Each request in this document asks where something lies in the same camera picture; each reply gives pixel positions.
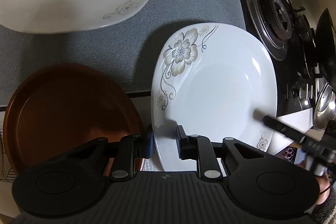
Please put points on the wire dish rack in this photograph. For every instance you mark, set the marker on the wire dish rack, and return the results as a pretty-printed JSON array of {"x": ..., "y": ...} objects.
[{"x": 7, "y": 173}]

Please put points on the steel pot lid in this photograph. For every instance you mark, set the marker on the steel pot lid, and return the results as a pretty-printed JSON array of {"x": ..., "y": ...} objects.
[{"x": 325, "y": 108}]

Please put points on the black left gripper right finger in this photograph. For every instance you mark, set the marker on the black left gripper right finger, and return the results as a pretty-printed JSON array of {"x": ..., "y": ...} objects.
[{"x": 260, "y": 184}]

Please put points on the grey counter mat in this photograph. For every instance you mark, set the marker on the grey counter mat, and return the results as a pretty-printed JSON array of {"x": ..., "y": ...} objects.
[{"x": 126, "y": 52}]

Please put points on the brown round plate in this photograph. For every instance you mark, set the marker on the brown round plate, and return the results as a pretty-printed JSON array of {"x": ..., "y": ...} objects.
[{"x": 62, "y": 107}]

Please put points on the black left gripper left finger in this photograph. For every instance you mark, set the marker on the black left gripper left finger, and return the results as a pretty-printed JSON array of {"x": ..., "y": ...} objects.
[{"x": 77, "y": 180}]

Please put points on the white floral square plate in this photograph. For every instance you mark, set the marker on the white floral square plate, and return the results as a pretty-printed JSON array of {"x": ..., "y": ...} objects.
[{"x": 211, "y": 79}]

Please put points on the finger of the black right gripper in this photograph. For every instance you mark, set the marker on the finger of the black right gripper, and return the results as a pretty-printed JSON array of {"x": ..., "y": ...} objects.
[{"x": 323, "y": 149}]

